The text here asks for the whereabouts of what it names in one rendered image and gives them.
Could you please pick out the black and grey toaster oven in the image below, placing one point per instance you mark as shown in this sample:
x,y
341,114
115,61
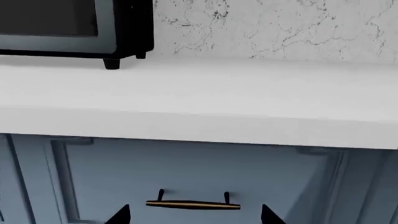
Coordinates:
x,y
93,30

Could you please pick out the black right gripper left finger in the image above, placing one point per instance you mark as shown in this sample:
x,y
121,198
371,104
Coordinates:
x,y
121,217

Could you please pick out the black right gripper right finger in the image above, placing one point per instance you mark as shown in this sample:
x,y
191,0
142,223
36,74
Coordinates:
x,y
270,216

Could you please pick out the blue-grey cabinet drawer front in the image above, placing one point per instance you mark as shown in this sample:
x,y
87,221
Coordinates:
x,y
199,177

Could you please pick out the blue-grey cabinet frame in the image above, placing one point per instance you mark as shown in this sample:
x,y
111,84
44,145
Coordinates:
x,y
18,182

